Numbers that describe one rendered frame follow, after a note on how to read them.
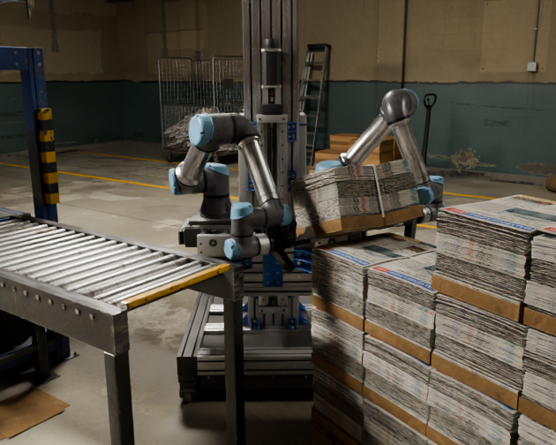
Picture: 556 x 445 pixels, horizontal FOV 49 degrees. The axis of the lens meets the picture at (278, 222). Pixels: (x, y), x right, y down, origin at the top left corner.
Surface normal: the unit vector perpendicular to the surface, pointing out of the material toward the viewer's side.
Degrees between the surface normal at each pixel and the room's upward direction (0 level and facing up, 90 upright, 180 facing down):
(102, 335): 90
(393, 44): 90
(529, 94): 90
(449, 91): 90
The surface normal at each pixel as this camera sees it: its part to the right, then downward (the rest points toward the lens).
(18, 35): 0.80, 0.14
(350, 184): 0.50, -0.14
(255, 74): 0.00, 0.24
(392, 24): -0.59, 0.19
